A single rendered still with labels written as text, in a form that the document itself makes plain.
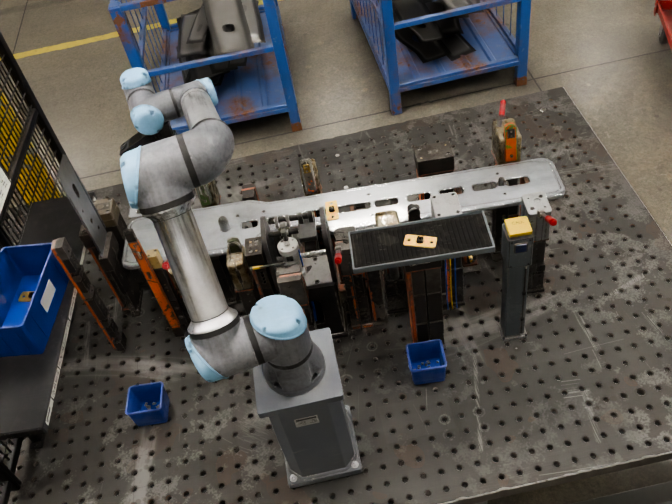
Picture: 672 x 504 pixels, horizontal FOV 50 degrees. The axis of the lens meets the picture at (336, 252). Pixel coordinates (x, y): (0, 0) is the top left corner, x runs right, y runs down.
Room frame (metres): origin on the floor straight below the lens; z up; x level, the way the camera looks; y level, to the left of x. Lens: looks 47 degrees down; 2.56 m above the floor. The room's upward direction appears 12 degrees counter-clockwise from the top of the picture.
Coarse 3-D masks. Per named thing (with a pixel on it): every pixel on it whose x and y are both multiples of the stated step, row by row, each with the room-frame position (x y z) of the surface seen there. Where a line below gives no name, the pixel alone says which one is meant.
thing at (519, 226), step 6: (522, 216) 1.30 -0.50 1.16; (504, 222) 1.30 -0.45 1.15; (510, 222) 1.29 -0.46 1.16; (516, 222) 1.29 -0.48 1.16; (522, 222) 1.28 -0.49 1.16; (528, 222) 1.28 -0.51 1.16; (510, 228) 1.27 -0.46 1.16; (516, 228) 1.27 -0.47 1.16; (522, 228) 1.26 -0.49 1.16; (528, 228) 1.26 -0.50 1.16; (510, 234) 1.25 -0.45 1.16; (516, 234) 1.25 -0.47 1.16; (522, 234) 1.25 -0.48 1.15; (528, 234) 1.25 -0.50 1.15
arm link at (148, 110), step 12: (132, 96) 1.61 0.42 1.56; (144, 96) 1.59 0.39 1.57; (156, 96) 1.58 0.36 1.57; (168, 96) 1.58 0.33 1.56; (132, 108) 1.57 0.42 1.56; (144, 108) 1.54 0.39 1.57; (156, 108) 1.55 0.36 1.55; (168, 108) 1.56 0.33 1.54; (132, 120) 1.55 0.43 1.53; (144, 120) 1.52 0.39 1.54; (156, 120) 1.53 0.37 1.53; (168, 120) 1.56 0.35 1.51; (144, 132) 1.52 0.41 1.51; (156, 132) 1.53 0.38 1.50
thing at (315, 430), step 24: (312, 336) 1.11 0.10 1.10; (336, 360) 1.02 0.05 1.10; (264, 384) 0.99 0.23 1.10; (336, 384) 0.95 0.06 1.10; (264, 408) 0.93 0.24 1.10; (288, 408) 0.92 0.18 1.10; (312, 408) 0.93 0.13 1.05; (336, 408) 0.95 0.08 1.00; (288, 432) 0.93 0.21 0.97; (312, 432) 0.93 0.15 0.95; (336, 432) 0.93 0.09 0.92; (288, 456) 0.95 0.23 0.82; (312, 456) 0.93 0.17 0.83; (336, 456) 0.93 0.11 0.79; (288, 480) 0.93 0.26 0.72; (312, 480) 0.92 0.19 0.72
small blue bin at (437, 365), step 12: (408, 348) 1.24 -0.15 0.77; (420, 348) 1.24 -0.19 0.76; (432, 348) 1.23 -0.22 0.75; (408, 360) 1.18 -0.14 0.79; (420, 360) 1.23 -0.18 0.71; (432, 360) 1.22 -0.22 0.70; (444, 360) 1.16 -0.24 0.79; (420, 372) 1.15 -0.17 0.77; (432, 372) 1.15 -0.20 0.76; (444, 372) 1.14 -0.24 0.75
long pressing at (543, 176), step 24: (480, 168) 1.70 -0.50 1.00; (504, 168) 1.67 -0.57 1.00; (528, 168) 1.65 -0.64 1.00; (552, 168) 1.63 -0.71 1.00; (336, 192) 1.73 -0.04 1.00; (360, 192) 1.70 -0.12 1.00; (384, 192) 1.68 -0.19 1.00; (408, 192) 1.65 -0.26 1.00; (432, 192) 1.63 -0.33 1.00; (480, 192) 1.59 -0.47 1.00; (504, 192) 1.57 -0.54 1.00; (528, 192) 1.55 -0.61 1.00; (552, 192) 1.52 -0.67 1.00; (216, 216) 1.73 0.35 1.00; (240, 216) 1.71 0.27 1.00; (360, 216) 1.59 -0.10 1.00; (144, 240) 1.69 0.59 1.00; (216, 240) 1.62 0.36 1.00; (240, 240) 1.60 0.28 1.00
